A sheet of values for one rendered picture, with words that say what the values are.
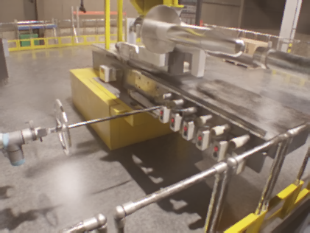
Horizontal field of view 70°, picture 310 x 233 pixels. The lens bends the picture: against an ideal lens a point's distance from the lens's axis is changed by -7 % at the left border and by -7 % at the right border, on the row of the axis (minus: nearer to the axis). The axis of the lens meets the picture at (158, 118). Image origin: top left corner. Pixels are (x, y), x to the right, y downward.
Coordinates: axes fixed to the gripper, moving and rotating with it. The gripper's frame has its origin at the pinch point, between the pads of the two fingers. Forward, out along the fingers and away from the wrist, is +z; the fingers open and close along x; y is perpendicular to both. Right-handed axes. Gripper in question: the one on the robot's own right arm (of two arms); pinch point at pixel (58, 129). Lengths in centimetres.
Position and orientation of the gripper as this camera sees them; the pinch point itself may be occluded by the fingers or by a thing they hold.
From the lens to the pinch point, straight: 163.2
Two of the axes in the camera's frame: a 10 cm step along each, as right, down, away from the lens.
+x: 5.0, -1.2, -8.6
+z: 8.3, -2.0, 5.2
